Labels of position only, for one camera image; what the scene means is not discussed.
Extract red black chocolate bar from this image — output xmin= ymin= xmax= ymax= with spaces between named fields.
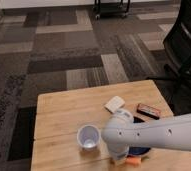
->
xmin=137 ymin=103 xmax=161 ymax=120

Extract beige sponge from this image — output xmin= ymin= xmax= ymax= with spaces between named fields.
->
xmin=105 ymin=96 xmax=125 ymax=113

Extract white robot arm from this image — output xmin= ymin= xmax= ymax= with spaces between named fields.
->
xmin=101 ymin=108 xmax=191 ymax=161

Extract white ceramic cup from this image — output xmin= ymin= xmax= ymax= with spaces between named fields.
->
xmin=77 ymin=125 xmax=100 ymax=150

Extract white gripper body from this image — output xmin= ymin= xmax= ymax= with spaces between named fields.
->
xmin=108 ymin=147 xmax=129 ymax=164

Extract dark blue plate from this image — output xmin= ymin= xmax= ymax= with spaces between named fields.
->
xmin=128 ymin=117 xmax=150 ymax=156

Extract black rolling cart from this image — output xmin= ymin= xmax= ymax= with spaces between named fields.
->
xmin=93 ymin=0 xmax=131 ymax=20

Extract black office chair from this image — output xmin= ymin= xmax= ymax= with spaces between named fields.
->
xmin=151 ymin=0 xmax=191 ymax=109

